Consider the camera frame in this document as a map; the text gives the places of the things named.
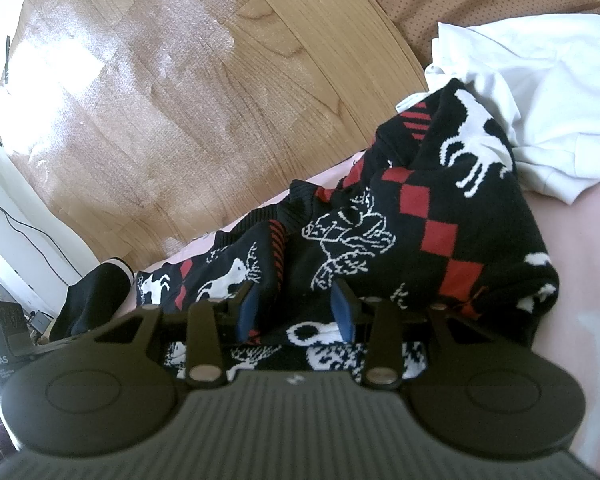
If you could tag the black sock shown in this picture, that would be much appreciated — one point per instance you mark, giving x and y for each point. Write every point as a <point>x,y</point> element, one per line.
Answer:
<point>90,295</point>

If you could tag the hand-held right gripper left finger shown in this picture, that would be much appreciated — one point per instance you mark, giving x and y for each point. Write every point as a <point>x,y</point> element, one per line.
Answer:
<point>245,312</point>

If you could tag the wood-pattern board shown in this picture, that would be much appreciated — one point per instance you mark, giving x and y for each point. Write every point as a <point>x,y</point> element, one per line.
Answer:
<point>180,110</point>

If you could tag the pink printed blanket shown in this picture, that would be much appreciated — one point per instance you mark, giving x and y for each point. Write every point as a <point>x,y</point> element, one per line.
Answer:
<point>580,285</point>

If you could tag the grey power adapter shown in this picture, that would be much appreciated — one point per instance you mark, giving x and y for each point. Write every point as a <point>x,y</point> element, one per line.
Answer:
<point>40,321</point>

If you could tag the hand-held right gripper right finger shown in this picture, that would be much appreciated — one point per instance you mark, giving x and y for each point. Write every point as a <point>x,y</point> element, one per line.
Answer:
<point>341,312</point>

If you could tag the black red deer-pattern sweater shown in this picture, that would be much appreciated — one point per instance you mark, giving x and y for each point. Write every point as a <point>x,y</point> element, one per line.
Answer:
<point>430,185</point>

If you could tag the black tape strip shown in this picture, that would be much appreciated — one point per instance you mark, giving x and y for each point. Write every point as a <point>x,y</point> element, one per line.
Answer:
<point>6,60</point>

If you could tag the white garment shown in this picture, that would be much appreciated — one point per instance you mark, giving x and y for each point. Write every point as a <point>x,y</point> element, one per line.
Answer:
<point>530,85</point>

